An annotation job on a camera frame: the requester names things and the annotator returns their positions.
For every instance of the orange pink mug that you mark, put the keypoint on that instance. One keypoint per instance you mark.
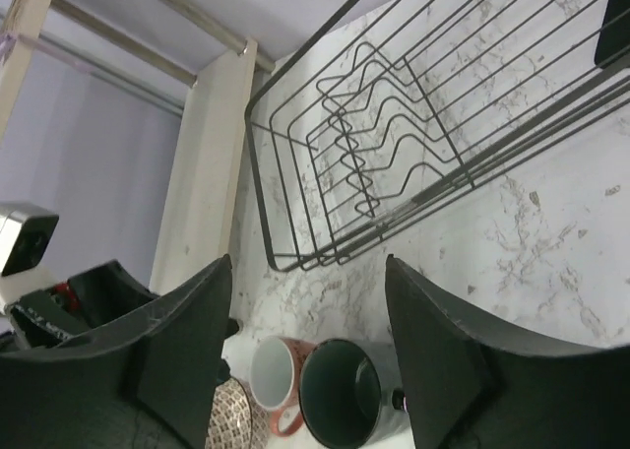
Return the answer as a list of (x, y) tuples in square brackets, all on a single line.
[(274, 375)]

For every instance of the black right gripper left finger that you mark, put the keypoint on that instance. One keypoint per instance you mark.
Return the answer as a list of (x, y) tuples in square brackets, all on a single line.
[(144, 380)]

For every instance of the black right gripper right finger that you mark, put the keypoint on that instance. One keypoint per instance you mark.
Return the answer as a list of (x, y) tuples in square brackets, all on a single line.
[(475, 380)]

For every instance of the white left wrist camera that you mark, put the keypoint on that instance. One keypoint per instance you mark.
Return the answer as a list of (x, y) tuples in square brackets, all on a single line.
[(26, 230)]

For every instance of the black wire dish rack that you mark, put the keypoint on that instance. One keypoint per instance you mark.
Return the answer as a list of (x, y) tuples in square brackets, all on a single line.
[(356, 138)]

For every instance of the red patterned white bowl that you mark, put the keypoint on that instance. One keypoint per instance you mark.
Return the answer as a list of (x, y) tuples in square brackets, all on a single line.
[(237, 421)]

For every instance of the white side shelf table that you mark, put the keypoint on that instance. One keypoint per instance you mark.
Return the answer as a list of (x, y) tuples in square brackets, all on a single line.
[(197, 217)]

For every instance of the grey mug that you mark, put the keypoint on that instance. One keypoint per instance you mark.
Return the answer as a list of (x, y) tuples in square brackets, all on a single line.
[(350, 393)]

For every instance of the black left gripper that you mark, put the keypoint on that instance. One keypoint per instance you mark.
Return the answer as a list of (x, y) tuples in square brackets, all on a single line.
[(45, 318)]

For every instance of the black clipboard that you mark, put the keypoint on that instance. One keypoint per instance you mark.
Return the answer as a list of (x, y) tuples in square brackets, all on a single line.
[(613, 40)]

